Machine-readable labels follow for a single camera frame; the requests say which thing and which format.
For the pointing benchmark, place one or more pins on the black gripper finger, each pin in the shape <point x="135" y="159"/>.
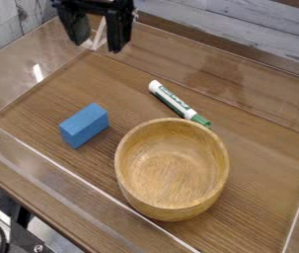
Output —
<point x="119" y="29"/>
<point x="75" y="23"/>

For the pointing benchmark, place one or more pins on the blue rectangular block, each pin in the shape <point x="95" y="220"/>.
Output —
<point x="83" y="125"/>

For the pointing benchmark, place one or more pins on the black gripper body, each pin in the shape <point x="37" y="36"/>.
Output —
<point x="79" y="8"/>

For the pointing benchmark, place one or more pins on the clear acrylic tray wall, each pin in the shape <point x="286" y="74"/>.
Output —
<point x="87" y="215"/>

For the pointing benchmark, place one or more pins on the metal table bracket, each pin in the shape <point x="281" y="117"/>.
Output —
<point x="33" y="244"/>

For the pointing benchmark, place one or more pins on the green white marker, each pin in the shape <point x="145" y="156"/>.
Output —
<point x="177" y="105"/>

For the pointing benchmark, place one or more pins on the brown wooden bowl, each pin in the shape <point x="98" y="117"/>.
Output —
<point x="173" y="168"/>

